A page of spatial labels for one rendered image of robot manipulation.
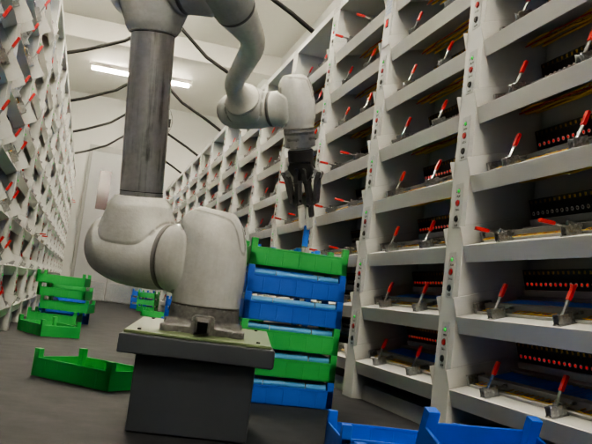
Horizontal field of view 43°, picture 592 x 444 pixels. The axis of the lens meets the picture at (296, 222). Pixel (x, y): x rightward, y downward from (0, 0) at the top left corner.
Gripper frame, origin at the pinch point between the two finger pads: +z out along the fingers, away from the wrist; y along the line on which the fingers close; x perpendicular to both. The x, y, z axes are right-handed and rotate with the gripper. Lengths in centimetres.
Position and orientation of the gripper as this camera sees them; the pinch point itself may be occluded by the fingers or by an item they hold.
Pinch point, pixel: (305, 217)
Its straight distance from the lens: 222.6
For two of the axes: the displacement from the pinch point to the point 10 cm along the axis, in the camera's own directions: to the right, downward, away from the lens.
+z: 0.7, 9.8, 1.9
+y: 8.8, 0.2, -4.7
